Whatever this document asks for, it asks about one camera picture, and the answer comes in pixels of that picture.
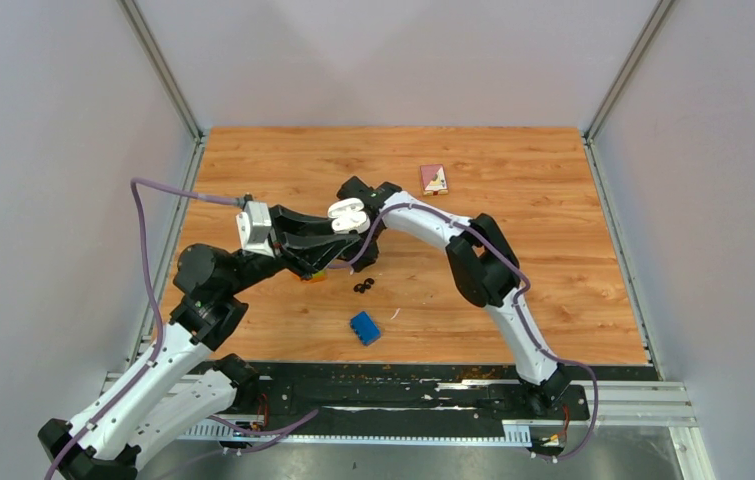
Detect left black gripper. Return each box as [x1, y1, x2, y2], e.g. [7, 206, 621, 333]
[223, 203, 360, 297]

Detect white earbud charging case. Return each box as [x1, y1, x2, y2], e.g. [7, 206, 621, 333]
[327, 198, 371, 234]

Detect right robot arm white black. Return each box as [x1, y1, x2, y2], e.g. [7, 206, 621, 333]
[327, 177, 570, 418]

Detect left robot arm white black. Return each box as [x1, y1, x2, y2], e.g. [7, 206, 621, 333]
[38, 199, 372, 479]

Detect black earbuds pair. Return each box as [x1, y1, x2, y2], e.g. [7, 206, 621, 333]
[353, 277, 375, 294]

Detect orange green toy block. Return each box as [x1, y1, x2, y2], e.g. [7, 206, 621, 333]
[292, 269, 327, 283]

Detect blue toy brick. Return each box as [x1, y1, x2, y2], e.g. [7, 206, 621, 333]
[349, 311, 382, 346]

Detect red white card box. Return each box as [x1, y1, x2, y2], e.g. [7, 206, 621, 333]
[419, 164, 449, 196]

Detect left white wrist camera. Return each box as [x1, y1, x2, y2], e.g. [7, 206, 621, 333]
[236, 200, 274, 257]

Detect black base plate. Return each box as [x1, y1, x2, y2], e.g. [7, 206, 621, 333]
[225, 362, 591, 435]

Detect slotted white cable duct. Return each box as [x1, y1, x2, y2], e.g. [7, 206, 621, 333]
[178, 420, 533, 448]

